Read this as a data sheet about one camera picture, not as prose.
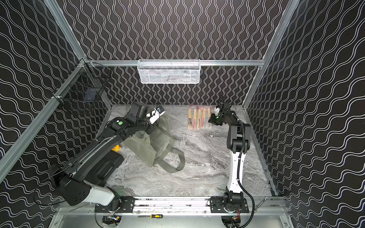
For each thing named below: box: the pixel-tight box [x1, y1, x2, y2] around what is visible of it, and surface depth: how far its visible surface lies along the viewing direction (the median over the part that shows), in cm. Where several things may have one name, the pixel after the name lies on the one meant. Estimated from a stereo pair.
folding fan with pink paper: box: [192, 105, 198, 130], surface depth 115 cm
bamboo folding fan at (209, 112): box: [206, 105, 213, 129], surface depth 115 cm
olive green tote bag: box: [123, 114, 186, 174], surface depth 90 cm
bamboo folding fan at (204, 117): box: [201, 105, 208, 129], surface depth 113 cm
